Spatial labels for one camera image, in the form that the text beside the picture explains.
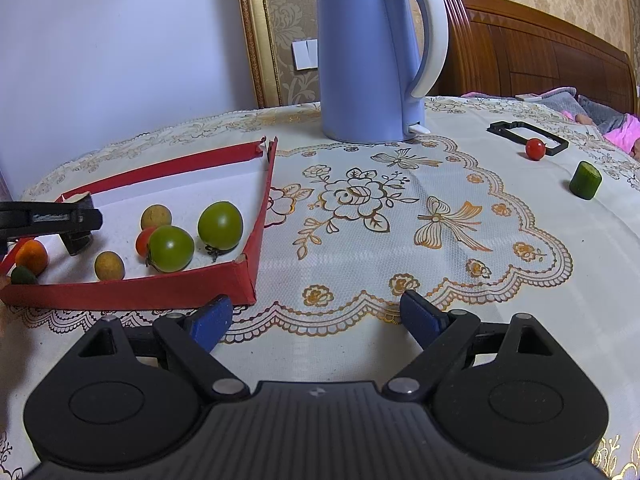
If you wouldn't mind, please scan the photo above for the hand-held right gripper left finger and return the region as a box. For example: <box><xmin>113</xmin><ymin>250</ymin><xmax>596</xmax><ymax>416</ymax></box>
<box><xmin>75</xmin><ymin>294</ymin><xmax>251</xmax><ymax>402</ymax></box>

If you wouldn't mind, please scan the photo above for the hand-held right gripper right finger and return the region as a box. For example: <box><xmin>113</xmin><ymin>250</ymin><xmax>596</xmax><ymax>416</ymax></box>
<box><xmin>382</xmin><ymin>289</ymin><xmax>561</xmax><ymax>401</ymax></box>

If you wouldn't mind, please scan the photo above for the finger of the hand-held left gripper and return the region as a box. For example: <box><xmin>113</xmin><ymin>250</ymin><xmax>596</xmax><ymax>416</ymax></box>
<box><xmin>0</xmin><ymin>195</ymin><xmax>104</xmax><ymax>257</ymax></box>

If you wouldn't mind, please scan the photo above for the orange cherry tomato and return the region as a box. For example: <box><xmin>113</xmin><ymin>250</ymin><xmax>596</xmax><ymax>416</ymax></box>
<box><xmin>15</xmin><ymin>239</ymin><xmax>49</xmax><ymax>276</ymax></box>

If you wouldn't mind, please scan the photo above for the red cardboard tray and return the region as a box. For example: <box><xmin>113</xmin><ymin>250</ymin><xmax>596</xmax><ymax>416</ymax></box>
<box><xmin>0</xmin><ymin>136</ymin><xmax>279</xmax><ymax>311</ymax></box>

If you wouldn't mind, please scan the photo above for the brown longan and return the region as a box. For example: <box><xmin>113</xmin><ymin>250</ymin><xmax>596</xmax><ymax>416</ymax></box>
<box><xmin>140</xmin><ymin>204</ymin><xmax>172</xmax><ymax>231</ymax></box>
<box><xmin>94</xmin><ymin>251</ymin><xmax>125</xmax><ymax>282</ymax></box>

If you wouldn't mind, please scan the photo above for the green tomato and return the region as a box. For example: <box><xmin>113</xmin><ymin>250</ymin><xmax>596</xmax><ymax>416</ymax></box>
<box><xmin>145</xmin><ymin>225</ymin><xmax>195</xmax><ymax>274</ymax></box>
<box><xmin>197</xmin><ymin>201</ymin><xmax>244</xmax><ymax>262</ymax></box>

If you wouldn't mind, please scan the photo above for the blue electric kettle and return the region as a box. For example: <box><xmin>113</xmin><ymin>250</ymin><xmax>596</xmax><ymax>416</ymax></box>
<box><xmin>315</xmin><ymin>0</ymin><xmax>449</xmax><ymax>144</ymax></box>

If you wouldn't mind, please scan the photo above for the pink cloth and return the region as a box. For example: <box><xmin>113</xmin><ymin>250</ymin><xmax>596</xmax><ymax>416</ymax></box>
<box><xmin>460</xmin><ymin>91</ymin><xmax>640</xmax><ymax>153</ymax></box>

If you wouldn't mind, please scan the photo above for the brown wooden headboard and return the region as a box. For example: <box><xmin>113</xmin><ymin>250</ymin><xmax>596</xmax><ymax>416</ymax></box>
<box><xmin>432</xmin><ymin>0</ymin><xmax>638</xmax><ymax>116</ymax></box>

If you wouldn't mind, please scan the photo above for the black rectangular frame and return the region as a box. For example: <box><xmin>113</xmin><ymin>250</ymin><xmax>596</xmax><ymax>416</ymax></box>
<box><xmin>487</xmin><ymin>120</ymin><xmax>570</xmax><ymax>156</ymax></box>

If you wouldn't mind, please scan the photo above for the gold wall frame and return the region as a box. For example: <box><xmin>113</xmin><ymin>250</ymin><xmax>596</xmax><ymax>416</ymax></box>
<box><xmin>234</xmin><ymin>0</ymin><xmax>373</xmax><ymax>108</ymax></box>

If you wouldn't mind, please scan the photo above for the white wall switch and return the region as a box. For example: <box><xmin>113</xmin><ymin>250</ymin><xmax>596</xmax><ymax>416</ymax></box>
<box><xmin>291</xmin><ymin>39</ymin><xmax>319</xmax><ymax>71</ymax></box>

